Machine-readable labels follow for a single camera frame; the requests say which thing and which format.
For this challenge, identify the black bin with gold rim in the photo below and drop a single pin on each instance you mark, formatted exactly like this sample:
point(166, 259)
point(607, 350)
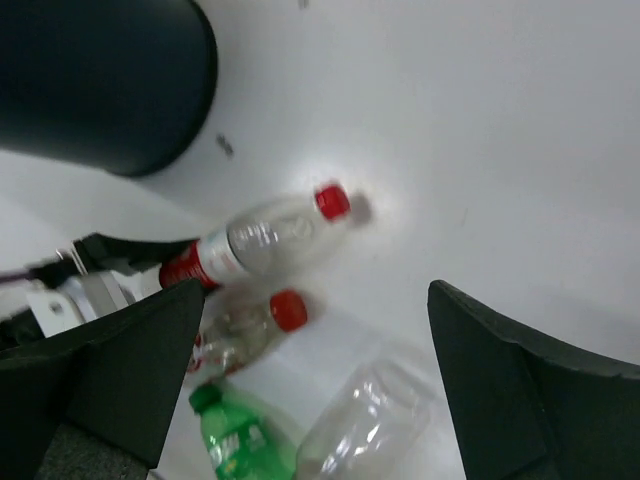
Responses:
point(121, 86)

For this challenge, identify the green bottle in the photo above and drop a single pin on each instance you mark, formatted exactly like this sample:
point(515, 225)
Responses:
point(239, 440)

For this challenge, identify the clear wide-mouth plastic jar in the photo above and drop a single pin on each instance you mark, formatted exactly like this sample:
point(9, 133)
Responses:
point(369, 427)

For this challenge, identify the crushed bottle red cap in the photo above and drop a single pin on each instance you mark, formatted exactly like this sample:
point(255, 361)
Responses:
point(235, 339)

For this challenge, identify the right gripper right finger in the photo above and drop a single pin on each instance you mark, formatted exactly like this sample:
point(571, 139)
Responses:
point(526, 405)

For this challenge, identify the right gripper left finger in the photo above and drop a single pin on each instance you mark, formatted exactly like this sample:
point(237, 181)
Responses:
point(96, 402)

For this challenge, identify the red label water bottle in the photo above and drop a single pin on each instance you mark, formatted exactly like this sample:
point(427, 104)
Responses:
point(268, 240)

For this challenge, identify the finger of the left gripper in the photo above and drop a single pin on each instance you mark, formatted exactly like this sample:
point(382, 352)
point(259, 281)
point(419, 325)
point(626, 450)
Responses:
point(98, 252)

